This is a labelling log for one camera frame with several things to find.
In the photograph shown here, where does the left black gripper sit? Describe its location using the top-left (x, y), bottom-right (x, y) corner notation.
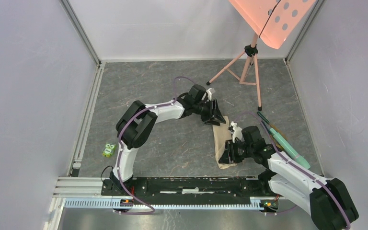
top-left (193, 99), bottom-right (226, 127)

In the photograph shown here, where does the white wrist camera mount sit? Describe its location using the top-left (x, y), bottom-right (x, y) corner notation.
top-left (228, 121), bottom-right (243, 142)
top-left (206, 88), bottom-right (215, 101)

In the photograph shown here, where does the beige cloth napkin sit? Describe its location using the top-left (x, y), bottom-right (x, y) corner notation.
top-left (212, 124), bottom-right (237, 170)

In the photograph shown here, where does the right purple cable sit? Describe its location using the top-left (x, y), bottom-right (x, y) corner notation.
top-left (233, 111), bottom-right (351, 230)

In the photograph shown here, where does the gold spoon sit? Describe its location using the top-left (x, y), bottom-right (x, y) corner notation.
top-left (270, 124), bottom-right (287, 140)

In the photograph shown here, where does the small green toy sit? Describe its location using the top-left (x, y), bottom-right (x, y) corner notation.
top-left (102, 142), bottom-right (117, 158)

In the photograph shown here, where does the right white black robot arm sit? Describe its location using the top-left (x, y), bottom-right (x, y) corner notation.
top-left (219, 122), bottom-right (359, 230)

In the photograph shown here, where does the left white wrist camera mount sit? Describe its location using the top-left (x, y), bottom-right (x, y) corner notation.
top-left (206, 88), bottom-right (215, 101)

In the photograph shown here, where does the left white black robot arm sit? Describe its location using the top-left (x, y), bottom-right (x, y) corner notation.
top-left (110, 84), bottom-right (226, 195)

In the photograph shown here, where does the pink music stand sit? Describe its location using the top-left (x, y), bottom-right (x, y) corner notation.
top-left (207, 0), bottom-right (315, 112)

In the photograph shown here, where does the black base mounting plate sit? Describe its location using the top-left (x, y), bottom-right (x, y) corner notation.
top-left (101, 177), bottom-right (279, 206)

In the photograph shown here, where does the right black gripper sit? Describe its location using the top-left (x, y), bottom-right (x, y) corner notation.
top-left (218, 139), bottom-right (253, 164)

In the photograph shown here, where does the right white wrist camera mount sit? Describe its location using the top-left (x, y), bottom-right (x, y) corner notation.
top-left (228, 121), bottom-right (243, 142)

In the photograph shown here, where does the white slotted cable duct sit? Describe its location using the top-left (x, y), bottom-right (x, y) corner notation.
top-left (64, 198), bottom-right (264, 211)

